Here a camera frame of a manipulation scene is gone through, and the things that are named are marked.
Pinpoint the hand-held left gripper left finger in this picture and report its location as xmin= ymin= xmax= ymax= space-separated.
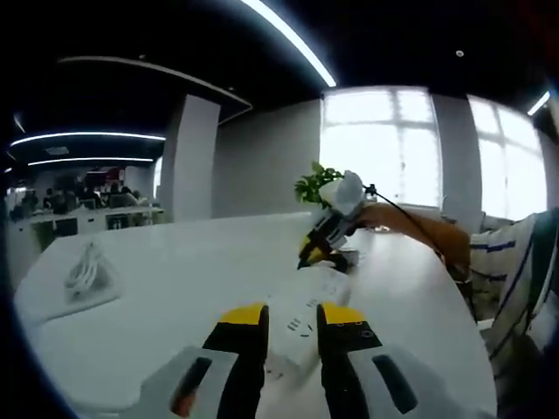
xmin=141 ymin=300 xmax=270 ymax=419

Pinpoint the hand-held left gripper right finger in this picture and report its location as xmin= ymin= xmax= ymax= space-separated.
xmin=316 ymin=300 xmax=445 ymax=419

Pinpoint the white power strip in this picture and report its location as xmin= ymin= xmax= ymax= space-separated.
xmin=261 ymin=264 xmax=355 ymax=370

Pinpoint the white desk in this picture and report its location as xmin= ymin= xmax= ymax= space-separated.
xmin=12 ymin=211 xmax=499 ymax=419

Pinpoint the straight ceiling light strip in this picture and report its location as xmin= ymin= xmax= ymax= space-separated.
xmin=10 ymin=132 xmax=167 ymax=148
xmin=28 ymin=155 xmax=155 ymax=168

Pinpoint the potted green plant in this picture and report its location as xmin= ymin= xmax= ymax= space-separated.
xmin=294 ymin=160 xmax=346 ymax=206

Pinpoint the large bright window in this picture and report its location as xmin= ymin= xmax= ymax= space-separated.
xmin=468 ymin=94 xmax=549 ymax=222
xmin=321 ymin=86 xmax=440 ymax=209

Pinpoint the long curved ceiling light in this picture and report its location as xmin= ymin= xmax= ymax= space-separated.
xmin=239 ymin=0 xmax=338 ymax=87

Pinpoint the person in grey clothes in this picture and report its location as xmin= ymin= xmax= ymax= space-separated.
xmin=470 ymin=211 xmax=559 ymax=354

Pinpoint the row of white office desks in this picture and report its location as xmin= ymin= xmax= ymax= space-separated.
xmin=8 ymin=203 xmax=165 ymax=248

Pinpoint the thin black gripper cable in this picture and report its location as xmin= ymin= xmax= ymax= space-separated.
xmin=361 ymin=183 xmax=447 ymax=264

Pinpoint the white cable bundle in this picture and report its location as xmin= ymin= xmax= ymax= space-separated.
xmin=64 ymin=238 xmax=121 ymax=305

